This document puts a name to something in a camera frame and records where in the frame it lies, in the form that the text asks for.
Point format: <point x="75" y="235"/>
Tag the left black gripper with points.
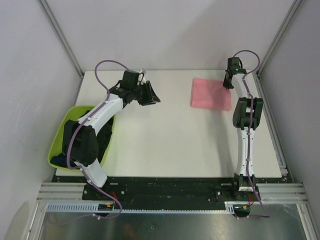
<point x="151" y="97"/>

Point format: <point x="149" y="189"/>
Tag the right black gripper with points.
<point x="227" y="85"/>

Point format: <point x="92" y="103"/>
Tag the pink t shirt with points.
<point x="210" y="94"/>

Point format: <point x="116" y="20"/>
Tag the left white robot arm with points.
<point x="82" y="143"/>

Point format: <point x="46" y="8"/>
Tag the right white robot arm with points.
<point x="246" y="117"/>

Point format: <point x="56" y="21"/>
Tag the black t shirt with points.
<point x="104" y="138"/>

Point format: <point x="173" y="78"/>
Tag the green plastic basket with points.
<point x="57" y="145"/>

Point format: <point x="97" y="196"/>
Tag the navy blue t shirt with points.
<point x="60" y="161"/>

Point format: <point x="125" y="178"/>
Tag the right aluminium frame post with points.
<point x="280" y="34"/>

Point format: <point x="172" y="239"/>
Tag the aluminium frame post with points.
<point x="280" y="34"/>
<point x="52" y="20"/>

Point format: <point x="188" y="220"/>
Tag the left aluminium frame post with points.
<point x="52" y="20"/>

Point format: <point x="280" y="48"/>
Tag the white slotted cable duct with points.
<point x="102" y="208"/>

